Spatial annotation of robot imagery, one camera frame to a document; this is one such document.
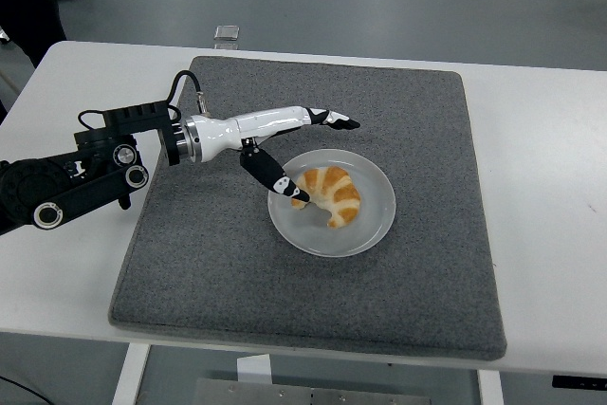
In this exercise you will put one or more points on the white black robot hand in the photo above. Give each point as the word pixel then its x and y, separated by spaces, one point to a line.
pixel 251 125

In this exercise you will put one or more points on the golden croissant bread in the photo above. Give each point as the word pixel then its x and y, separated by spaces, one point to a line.
pixel 336 191

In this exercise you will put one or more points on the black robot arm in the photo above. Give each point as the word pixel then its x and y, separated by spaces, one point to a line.
pixel 95 168

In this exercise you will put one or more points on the pale grey round plate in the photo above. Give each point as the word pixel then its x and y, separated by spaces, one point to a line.
pixel 370 229

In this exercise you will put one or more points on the small clear floor box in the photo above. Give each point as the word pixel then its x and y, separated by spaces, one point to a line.
pixel 226 32

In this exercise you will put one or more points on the grey felt mat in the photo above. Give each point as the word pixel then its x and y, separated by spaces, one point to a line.
pixel 308 296

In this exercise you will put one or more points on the white paper label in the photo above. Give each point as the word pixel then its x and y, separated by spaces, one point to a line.
pixel 253 369

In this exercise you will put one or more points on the person's leg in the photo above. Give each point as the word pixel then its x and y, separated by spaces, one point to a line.
pixel 33 6

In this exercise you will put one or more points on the white table leg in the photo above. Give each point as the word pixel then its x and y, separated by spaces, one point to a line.
pixel 130 376
pixel 491 388

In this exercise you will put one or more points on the black table control panel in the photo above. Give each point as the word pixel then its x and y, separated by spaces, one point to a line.
pixel 581 381

